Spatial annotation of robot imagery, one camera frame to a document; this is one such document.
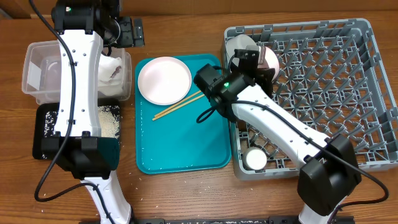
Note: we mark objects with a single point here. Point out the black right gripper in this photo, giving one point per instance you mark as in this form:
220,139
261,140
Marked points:
264,77

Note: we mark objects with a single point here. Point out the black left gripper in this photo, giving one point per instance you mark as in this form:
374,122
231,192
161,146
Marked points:
127,38

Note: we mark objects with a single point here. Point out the small pale pink plate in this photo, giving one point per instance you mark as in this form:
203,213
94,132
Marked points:
268,59

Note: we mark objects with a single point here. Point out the grey metal bowl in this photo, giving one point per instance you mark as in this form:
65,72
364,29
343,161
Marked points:
241,41

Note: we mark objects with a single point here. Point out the white paper napkin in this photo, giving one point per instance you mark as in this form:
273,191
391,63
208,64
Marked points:
109,75

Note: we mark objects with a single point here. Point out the large pale pink plate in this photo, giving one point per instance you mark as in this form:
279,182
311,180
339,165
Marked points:
164,81

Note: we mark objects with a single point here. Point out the pile of white rice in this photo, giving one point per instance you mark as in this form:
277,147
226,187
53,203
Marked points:
109,118

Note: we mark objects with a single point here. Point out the white paper cup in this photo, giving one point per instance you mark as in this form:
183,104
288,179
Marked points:
254,158

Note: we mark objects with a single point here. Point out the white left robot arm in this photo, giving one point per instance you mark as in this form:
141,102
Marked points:
83,29

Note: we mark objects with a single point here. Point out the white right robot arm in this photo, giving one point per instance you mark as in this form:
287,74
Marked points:
329,176

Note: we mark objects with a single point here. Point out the clear plastic waste bin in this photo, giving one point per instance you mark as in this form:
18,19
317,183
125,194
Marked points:
41,76

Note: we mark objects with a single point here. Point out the lower wooden chopstick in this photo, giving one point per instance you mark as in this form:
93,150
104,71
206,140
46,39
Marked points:
178,108

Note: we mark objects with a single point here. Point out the grey plastic dish rack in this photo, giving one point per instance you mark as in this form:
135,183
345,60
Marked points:
332,78

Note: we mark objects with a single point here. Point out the teal plastic serving tray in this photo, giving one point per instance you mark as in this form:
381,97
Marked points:
176,142

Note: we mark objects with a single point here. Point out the black plastic tray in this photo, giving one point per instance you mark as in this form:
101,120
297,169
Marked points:
39,123

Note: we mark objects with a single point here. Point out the black rail at table edge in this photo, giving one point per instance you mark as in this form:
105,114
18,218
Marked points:
217,220

